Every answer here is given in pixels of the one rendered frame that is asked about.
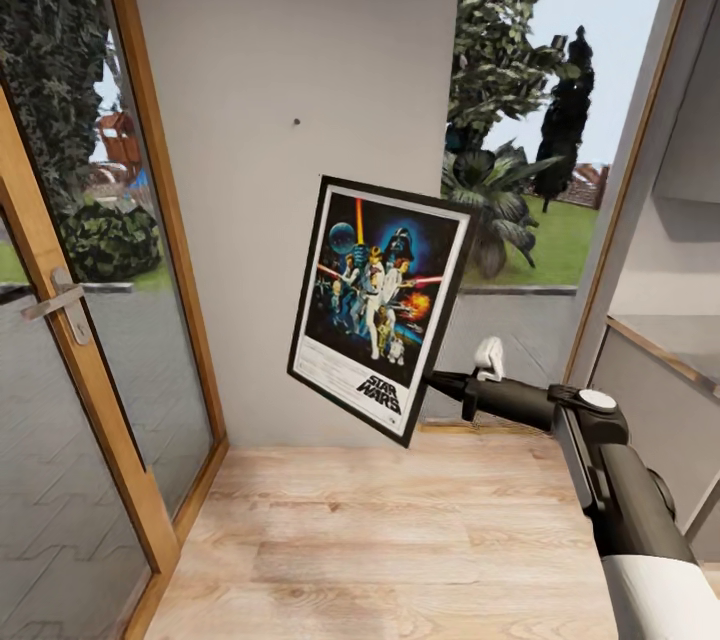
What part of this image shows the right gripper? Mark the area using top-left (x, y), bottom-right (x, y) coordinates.
top-left (422, 367), bottom-right (527, 423)

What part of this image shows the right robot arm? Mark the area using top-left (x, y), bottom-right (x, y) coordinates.
top-left (422, 336), bottom-right (720, 640)

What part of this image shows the poster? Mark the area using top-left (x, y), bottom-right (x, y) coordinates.
top-left (286, 176), bottom-right (485, 449)

